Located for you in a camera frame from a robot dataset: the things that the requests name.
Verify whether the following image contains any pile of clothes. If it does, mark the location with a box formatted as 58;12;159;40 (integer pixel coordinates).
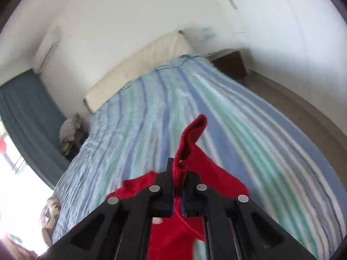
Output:
59;114;88;156

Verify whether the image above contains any striped blue green bed cover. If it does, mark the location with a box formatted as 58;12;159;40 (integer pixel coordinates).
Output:
51;54;345;260

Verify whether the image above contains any cream padded headboard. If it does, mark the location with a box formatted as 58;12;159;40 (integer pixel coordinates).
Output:
83;31;194;113

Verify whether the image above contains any teal curtain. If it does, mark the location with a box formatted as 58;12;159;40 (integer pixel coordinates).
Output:
0;69;71;190

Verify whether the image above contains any white air conditioner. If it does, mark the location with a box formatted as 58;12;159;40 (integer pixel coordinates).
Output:
35;30;61;71

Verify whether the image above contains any red t-shirt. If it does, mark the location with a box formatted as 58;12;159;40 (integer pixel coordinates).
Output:
104;114;251;260

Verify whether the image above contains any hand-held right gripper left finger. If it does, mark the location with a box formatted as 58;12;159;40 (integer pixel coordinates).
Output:
36;158;174;260

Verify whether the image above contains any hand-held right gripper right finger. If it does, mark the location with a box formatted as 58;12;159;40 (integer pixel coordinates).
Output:
183;172;318;260

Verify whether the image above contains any patterned cream pillow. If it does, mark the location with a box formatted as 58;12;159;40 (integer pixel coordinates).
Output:
41;195;61;247

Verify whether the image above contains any dark wooden nightstand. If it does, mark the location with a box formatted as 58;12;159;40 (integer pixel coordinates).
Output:
210;49;250;87

